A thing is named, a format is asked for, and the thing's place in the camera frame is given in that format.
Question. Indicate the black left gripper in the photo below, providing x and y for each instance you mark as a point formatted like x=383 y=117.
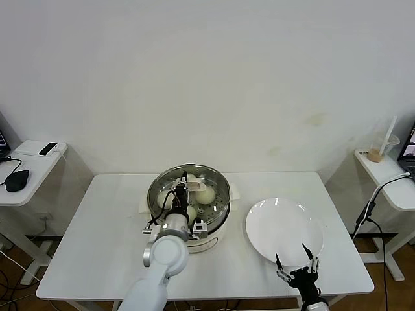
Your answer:
x=181 y=204

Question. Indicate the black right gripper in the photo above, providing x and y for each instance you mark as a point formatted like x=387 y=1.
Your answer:
x=306 y=282

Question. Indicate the stainless steel steamer basket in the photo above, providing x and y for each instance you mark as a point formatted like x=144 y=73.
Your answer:
x=220 y=220

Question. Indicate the white round plate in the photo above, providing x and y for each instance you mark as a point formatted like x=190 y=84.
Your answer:
x=275 y=226

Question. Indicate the cream electric cooker pot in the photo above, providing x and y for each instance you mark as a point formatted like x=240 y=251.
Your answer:
x=207 y=244

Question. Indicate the white side table with cup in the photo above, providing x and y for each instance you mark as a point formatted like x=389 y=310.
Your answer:
x=379 y=171

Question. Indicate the clear plastic drink cup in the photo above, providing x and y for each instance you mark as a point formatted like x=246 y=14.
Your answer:
x=374 y=157

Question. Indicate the black white smartphone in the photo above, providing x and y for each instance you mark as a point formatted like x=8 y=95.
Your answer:
x=48 y=149

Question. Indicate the white side table with mouse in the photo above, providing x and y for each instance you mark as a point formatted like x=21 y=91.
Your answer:
x=39 y=181

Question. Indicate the laptop beside drink cup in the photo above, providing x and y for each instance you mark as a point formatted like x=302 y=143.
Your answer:
x=409 y=162

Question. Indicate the black computer mouse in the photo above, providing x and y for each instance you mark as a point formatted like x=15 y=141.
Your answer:
x=17 y=180

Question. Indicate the white drinking straw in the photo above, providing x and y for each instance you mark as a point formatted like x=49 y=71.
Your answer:
x=393 y=124

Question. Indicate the laptop beside black mouse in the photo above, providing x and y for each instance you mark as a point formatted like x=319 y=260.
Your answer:
x=3 y=142

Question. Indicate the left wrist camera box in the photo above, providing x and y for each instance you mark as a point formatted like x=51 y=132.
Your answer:
x=200 y=228

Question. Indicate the white wall power socket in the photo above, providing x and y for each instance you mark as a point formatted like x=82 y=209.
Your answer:
x=44 y=216

